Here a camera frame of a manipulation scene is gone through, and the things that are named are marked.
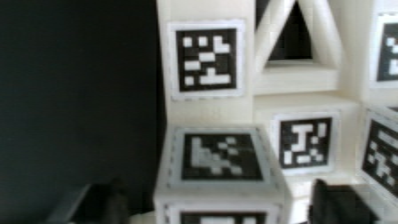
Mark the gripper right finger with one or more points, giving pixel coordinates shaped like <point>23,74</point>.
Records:
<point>338,207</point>

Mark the white chair back piece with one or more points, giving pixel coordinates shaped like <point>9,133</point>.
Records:
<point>233,96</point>

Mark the white chair seat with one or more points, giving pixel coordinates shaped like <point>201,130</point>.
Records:
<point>311,123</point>

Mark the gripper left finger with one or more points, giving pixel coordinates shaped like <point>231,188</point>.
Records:
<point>93,205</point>

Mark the white tagged leg block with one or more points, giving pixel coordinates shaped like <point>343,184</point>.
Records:
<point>379,151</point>
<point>221,185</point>

